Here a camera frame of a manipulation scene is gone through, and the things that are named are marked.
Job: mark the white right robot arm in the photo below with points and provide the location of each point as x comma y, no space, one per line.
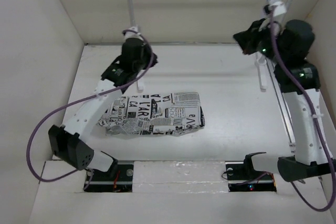
299,84

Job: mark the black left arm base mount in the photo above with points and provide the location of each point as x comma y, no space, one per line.
121,180

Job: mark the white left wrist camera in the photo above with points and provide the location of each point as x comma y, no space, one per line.
132,32

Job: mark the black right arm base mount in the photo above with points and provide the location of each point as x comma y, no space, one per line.
242,177

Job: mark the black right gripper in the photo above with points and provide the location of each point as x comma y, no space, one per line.
248,38

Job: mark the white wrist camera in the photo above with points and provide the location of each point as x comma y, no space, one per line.
275,7
132,32

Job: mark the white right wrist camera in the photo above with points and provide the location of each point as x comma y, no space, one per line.
275,7

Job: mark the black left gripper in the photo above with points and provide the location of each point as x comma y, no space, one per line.
146,50

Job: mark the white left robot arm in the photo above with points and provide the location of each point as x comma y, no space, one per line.
68,142

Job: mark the newspaper print trousers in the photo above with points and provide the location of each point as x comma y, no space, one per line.
154,114

